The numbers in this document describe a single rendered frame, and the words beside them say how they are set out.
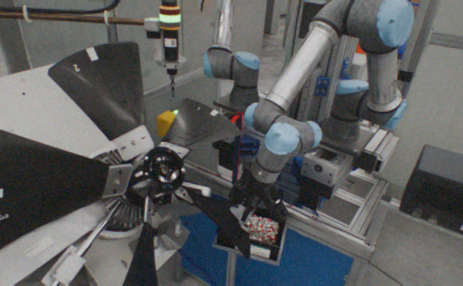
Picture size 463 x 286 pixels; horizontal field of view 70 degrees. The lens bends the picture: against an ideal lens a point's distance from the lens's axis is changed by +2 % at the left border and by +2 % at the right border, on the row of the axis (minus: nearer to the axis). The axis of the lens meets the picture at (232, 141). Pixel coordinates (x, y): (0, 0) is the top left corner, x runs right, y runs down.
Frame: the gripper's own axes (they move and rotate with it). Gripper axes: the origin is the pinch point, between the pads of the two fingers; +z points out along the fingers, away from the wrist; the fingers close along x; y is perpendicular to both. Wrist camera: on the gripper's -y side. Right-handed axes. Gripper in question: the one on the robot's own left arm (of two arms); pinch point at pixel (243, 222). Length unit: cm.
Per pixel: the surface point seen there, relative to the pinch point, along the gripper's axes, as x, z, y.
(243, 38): -398, 119, 201
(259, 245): -5.5, 10.9, -7.1
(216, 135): -6.7, -16.0, 21.2
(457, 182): -21, -36, -38
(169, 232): 13.3, 8.8, 16.1
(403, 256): -126, 77, -83
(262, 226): -14.3, 12.6, -4.1
